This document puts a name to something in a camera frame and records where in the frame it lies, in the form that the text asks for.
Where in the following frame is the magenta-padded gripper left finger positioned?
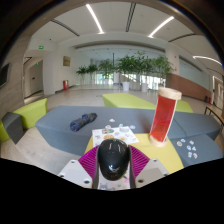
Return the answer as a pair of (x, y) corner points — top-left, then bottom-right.
(57, 145), (100, 190)

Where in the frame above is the long grey upholstered bench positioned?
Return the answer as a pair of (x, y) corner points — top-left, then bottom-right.
(34, 105), (160, 156)

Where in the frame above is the dark wall screen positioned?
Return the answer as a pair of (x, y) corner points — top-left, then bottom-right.
(0, 63), (11, 88)

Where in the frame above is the wooden frame chair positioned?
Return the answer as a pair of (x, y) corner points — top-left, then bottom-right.
(203, 104), (224, 129)

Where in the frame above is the white sticker sheet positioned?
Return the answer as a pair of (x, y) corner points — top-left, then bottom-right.
(91, 125), (140, 148)

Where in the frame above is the black computer mouse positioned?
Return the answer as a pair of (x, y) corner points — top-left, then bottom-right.
(97, 138), (132, 182)

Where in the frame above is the brown wall plaque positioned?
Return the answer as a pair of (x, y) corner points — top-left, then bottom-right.
(62, 55), (72, 67)

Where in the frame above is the lime green bench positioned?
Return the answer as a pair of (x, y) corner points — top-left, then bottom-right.
(101, 92), (158, 111)
(174, 99), (195, 114)

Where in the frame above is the red cylinder with wooden ends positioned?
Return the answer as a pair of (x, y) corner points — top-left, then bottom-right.
(148, 86), (183, 148)

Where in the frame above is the potted green plants group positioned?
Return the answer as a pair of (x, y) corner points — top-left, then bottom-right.
(75, 51), (174, 93)

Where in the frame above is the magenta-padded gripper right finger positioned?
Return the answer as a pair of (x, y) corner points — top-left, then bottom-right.
(128, 145), (171, 190)

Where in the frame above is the folded dark blue umbrella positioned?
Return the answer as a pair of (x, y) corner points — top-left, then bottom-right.
(69, 112), (98, 132)

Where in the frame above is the green and grey armchair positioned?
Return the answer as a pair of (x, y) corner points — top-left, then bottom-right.
(0, 98), (49, 144)

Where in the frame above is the ceiling strip lights group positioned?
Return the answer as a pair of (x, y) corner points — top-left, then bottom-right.
(84, 3), (224, 66)

